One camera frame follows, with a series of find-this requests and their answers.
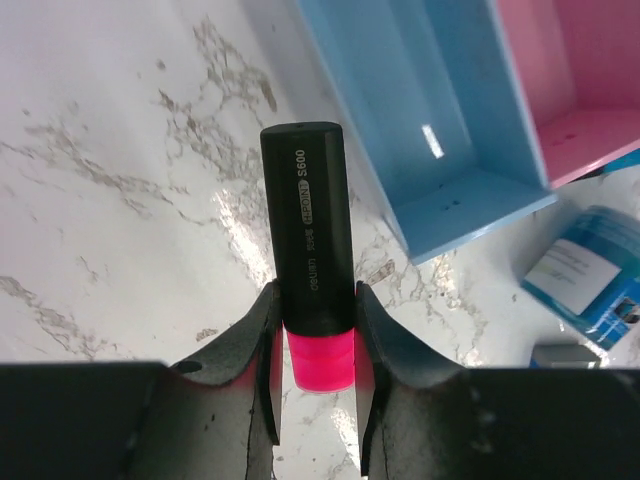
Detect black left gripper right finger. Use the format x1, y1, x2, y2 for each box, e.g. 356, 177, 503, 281
354, 283, 639, 479

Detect light blue drawer bin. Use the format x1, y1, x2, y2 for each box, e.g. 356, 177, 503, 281
296, 1, 555, 264

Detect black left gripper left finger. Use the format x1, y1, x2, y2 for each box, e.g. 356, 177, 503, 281
1, 282, 283, 479

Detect blue round tape jar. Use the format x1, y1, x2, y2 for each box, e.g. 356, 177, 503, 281
521, 206, 639, 351

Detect black pink highlighter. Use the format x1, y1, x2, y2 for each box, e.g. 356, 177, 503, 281
260, 122, 356, 393

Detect pink drawer bin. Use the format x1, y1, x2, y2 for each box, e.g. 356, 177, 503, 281
497, 0, 639, 188

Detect blue pencil sharpener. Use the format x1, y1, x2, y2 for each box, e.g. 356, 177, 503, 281
529, 343, 601, 369

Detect black blue highlighter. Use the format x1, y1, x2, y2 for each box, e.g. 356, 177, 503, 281
591, 149, 640, 176

